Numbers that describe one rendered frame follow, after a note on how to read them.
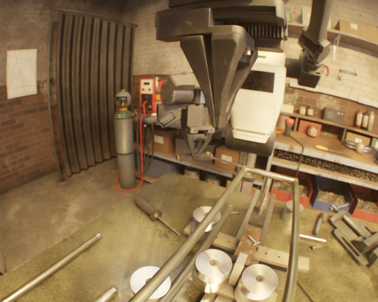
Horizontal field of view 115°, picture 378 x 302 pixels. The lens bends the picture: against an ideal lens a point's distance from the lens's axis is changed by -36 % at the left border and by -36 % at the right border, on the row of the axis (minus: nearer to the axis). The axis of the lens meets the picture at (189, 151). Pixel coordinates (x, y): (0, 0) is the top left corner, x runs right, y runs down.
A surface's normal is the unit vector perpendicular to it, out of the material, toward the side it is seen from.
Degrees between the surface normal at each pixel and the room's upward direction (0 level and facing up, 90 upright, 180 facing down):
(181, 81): 39
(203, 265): 0
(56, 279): 0
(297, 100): 90
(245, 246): 0
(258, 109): 90
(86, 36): 90
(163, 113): 90
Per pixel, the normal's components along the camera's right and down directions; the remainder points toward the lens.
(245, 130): -0.39, 0.30
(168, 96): -0.77, 0.18
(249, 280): 0.05, -0.94
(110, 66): 0.26, 0.33
